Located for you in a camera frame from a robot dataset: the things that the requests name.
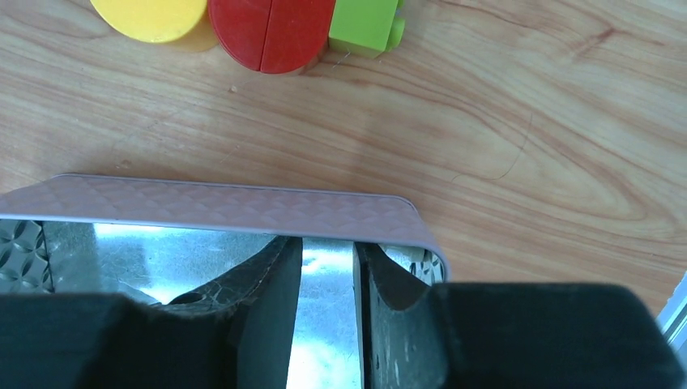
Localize red rounded block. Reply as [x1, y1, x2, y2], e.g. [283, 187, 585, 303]
[208, 0, 335, 75]

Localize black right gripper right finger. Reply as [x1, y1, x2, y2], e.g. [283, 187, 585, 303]
[355, 243, 686, 388]

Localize yellow no-entry sign block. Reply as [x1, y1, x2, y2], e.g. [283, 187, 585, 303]
[91, 0, 218, 52]

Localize green duplo brick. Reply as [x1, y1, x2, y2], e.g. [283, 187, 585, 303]
[328, 0, 406, 58]

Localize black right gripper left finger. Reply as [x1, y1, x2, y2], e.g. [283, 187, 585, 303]
[1, 237, 303, 388]

